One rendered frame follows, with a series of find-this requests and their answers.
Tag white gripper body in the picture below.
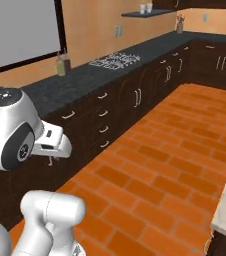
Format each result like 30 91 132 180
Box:
55 130 74 159

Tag dark brown drawer front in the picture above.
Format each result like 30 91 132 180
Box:
44 99 86 134
83 114 121 144
82 98 121 128
84 130 121 164
82 82 121 111

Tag dark brown cupboard door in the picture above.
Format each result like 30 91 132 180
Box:
118 73 140 134
138 65 154 118

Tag olive green bottle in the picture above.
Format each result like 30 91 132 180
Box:
56 51 66 77

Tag dark brown bottle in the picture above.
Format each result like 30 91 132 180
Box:
62 49 72 73

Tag silver hob with black grates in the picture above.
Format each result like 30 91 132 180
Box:
88 52 142 71

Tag dark framed grey window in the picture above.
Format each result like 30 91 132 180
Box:
0 0 68 77

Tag dark brown base cupboard run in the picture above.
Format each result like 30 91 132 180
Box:
188 38 226 94
151 39 192 107

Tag grey pot with utensils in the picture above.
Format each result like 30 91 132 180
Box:
175 14 186 35

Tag dark wall shelf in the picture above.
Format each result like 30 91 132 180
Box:
120 8 176 19

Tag dark brown wall cupboards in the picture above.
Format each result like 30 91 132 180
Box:
151 0 226 11

